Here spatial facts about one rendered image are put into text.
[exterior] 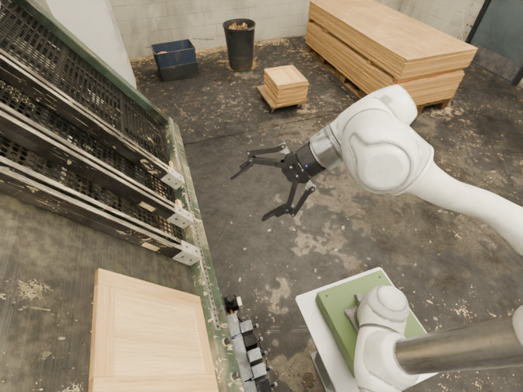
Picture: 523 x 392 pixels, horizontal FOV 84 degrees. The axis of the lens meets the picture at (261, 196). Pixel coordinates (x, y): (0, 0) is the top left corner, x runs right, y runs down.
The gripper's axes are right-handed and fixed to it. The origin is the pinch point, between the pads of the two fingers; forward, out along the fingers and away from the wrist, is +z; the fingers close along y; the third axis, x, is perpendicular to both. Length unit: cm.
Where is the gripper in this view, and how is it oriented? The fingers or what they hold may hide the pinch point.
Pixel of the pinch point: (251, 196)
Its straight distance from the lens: 75.3
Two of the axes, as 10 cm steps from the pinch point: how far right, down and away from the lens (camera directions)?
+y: -5.8, -7.9, -1.8
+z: -7.7, 4.6, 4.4
